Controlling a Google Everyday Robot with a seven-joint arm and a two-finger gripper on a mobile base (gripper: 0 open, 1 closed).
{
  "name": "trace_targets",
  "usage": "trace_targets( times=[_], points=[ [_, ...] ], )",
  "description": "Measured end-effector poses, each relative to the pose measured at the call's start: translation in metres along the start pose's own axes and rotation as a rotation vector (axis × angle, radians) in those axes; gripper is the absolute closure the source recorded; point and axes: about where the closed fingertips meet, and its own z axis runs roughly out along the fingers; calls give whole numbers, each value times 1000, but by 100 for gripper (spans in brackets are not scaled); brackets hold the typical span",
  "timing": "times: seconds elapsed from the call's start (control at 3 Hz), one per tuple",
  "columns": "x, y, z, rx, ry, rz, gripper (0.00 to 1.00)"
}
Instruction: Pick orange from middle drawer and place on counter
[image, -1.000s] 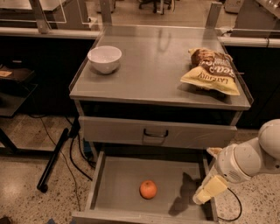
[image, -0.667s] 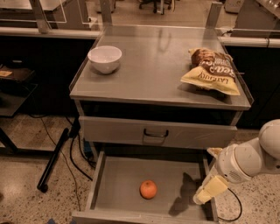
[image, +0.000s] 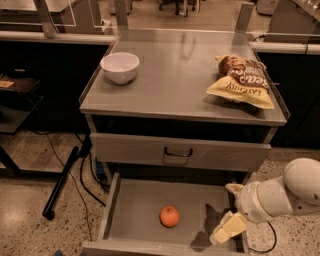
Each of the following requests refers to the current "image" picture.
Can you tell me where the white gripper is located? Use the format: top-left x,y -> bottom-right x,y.
209,176 -> 293,245

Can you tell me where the orange fruit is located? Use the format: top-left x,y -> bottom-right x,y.
159,205 -> 180,228

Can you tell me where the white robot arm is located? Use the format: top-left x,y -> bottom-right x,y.
210,158 -> 320,244

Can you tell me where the closed grey drawer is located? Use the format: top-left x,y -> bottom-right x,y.
90,133 -> 271,172

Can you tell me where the open grey drawer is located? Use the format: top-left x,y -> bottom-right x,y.
83,173 -> 250,256

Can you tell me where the yellow brown chip bag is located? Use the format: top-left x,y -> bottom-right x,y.
207,55 -> 274,109

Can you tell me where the grey metal cabinet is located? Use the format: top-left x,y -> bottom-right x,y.
80,29 -> 288,184

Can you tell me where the white ceramic bowl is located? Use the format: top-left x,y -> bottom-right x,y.
100,52 -> 140,85

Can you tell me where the black metal stand leg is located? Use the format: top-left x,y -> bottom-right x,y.
42,146 -> 79,221

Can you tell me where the black office chair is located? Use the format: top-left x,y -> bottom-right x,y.
158,0 -> 200,17

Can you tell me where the dark side table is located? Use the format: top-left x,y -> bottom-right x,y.
0,69 -> 43,178

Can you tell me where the black floor cable right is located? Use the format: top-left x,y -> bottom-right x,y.
249,221 -> 278,254

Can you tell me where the black floor cable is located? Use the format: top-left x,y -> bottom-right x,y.
249,221 -> 278,254
33,129 -> 111,243

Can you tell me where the black drawer handle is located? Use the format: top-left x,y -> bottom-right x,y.
164,147 -> 193,158

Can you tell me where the black floor cable left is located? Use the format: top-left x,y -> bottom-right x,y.
33,129 -> 111,243

